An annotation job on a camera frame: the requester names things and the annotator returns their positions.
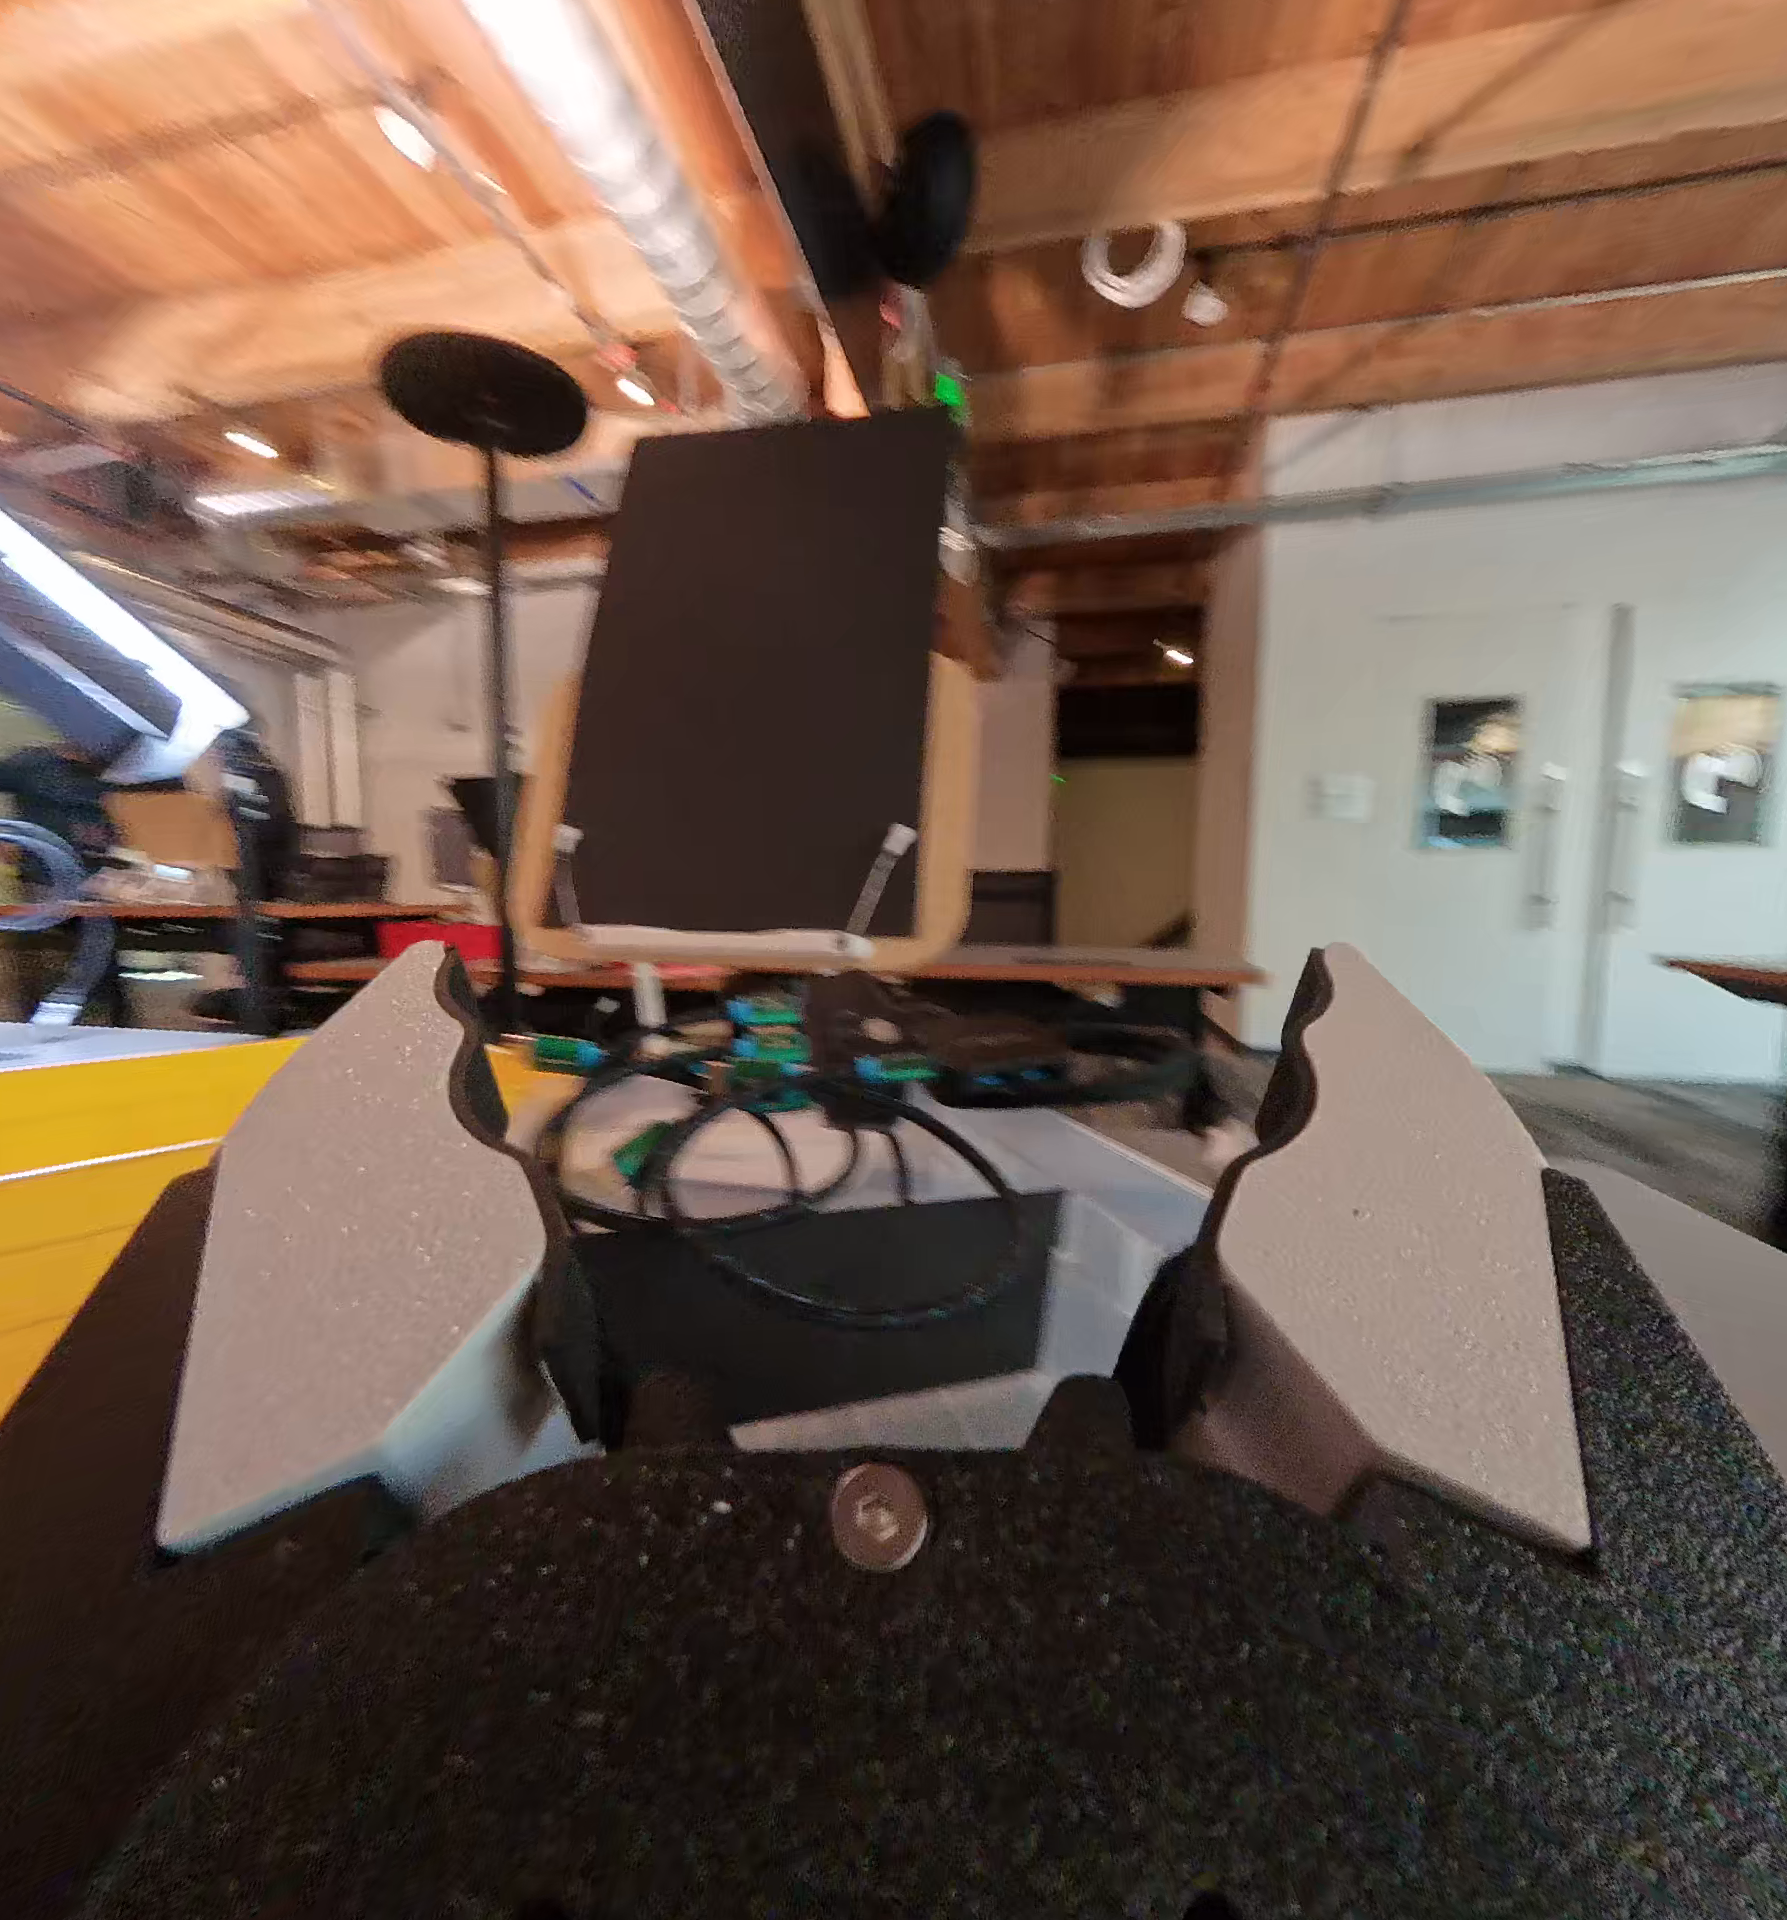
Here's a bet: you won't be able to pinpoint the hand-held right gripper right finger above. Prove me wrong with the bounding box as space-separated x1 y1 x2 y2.
1116 945 1594 1554

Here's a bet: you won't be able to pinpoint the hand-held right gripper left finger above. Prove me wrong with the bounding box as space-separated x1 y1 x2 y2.
154 943 608 1554

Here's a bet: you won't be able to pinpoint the yellow plastic bin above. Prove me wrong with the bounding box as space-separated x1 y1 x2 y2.
0 1037 566 1508

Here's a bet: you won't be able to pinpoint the black HDMI switch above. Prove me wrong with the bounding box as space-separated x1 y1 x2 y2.
817 975 1076 1112

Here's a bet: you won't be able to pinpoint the white double door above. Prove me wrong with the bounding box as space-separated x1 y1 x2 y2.
1381 601 1787 1082

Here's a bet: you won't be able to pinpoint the wooden table black legs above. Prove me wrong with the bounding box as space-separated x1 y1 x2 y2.
1656 954 1787 1256

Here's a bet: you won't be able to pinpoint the bright lamp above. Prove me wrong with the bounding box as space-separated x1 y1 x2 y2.
0 465 249 782

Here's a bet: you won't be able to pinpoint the white framed black board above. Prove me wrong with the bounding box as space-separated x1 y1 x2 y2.
510 410 977 975

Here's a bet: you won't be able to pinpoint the black tripod pole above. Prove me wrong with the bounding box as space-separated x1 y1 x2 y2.
377 331 588 1037

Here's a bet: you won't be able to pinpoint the black round disc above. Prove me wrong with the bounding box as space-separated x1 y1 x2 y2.
779 110 980 303

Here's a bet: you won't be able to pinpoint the silver ventilation duct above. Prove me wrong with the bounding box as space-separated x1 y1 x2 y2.
487 0 803 422

